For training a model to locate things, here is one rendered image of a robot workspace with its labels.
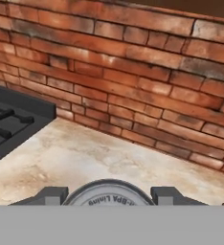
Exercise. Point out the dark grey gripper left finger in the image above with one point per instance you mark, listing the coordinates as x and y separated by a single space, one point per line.
55 195

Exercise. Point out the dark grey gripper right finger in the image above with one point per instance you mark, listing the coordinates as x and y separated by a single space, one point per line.
163 195

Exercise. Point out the silver can with printed lid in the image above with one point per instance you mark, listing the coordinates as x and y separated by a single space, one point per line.
108 194

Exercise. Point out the black hob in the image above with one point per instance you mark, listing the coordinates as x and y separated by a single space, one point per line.
11 122

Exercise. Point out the dark brown wall cabinet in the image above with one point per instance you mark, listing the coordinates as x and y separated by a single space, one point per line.
193 8

